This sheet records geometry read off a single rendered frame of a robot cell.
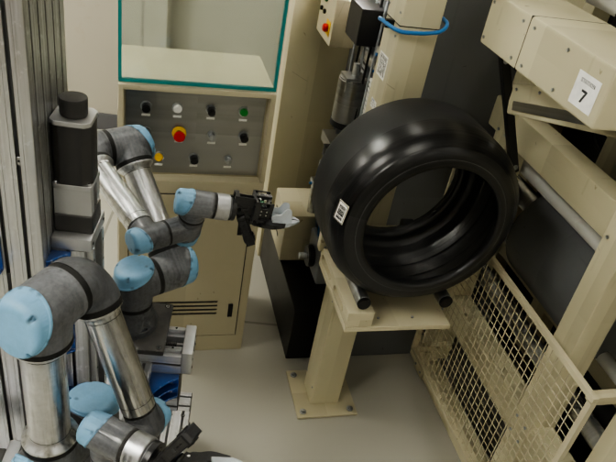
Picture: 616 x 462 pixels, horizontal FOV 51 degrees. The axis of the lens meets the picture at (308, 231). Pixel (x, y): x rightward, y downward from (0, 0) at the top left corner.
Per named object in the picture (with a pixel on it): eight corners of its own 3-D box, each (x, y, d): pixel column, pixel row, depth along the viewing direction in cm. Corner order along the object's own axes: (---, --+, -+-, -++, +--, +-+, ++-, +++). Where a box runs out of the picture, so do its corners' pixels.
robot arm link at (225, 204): (213, 224, 180) (210, 208, 187) (229, 225, 182) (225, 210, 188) (219, 202, 176) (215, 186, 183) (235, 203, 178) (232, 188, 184)
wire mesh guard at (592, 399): (410, 346, 277) (456, 210, 238) (414, 346, 277) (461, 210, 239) (505, 548, 205) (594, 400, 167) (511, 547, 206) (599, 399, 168)
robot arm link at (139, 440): (144, 422, 130) (119, 447, 123) (163, 432, 129) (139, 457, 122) (140, 449, 133) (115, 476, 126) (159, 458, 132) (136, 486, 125)
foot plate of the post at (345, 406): (285, 372, 294) (286, 368, 293) (341, 369, 301) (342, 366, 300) (297, 419, 273) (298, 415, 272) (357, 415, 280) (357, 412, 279)
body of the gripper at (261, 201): (277, 205, 181) (236, 200, 177) (269, 230, 185) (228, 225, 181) (272, 192, 187) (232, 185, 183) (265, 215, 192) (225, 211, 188)
